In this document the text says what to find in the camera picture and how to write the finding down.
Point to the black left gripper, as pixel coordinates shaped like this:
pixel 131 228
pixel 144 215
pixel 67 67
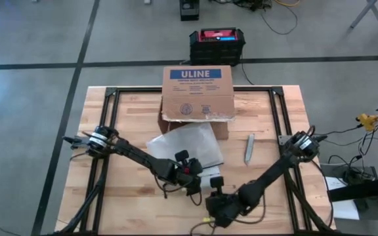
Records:
pixel 187 182

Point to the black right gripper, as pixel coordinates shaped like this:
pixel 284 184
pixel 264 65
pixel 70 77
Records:
pixel 223 209

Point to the white rectangular block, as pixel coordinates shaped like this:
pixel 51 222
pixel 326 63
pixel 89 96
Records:
pixel 212 171

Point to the clear plastic bag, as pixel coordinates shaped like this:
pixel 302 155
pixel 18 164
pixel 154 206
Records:
pixel 189 144

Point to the silver utility knife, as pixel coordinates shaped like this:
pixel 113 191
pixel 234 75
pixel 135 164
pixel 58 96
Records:
pixel 249 149

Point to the brown ULINE cardboard box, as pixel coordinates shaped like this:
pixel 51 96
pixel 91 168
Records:
pixel 197 98

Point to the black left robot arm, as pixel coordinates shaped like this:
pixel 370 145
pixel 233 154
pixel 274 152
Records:
pixel 136 157

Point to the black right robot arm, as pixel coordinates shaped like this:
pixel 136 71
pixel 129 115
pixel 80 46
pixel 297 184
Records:
pixel 274 170

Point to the grey metal stand base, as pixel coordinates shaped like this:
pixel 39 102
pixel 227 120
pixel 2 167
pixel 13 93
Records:
pixel 331 168

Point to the white paper sheet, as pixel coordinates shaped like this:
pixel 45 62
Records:
pixel 346 209

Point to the black crossbar stand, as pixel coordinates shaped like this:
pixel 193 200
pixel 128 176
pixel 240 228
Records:
pixel 366 188

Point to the black computer box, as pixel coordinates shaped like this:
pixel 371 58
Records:
pixel 189 10

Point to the yellow power connector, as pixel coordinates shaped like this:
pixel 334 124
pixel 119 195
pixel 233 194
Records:
pixel 367 120

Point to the grey metal table legs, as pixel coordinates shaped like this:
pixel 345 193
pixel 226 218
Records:
pixel 361 14

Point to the black metal table frame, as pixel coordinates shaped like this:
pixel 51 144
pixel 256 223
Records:
pixel 136 89

